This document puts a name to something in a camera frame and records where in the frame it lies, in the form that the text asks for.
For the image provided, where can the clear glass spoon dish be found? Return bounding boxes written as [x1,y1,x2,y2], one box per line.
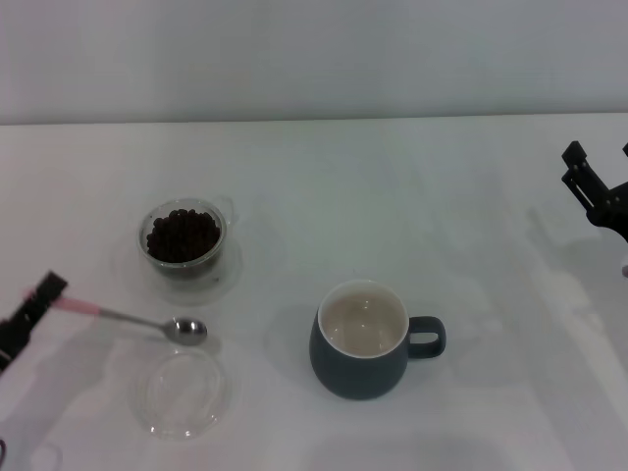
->
[131,347,234,440]

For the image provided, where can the clear glass cup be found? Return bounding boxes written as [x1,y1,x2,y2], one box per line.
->
[135,194,236,282]

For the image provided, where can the pink handled metal spoon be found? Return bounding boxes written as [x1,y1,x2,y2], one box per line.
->
[23,288,209,347]

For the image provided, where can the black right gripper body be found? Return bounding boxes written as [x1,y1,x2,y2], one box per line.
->
[588,180,628,244]

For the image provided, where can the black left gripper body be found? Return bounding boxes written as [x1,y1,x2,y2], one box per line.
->
[0,317,33,377]

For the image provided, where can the clear glass saucer under cup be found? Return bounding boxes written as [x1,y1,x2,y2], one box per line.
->
[115,220,245,308]

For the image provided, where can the dark blue ceramic mug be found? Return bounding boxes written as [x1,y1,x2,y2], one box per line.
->
[308,279,448,401]

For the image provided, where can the coffee beans in glass cup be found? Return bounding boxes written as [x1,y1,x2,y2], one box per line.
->
[145,207,222,262]

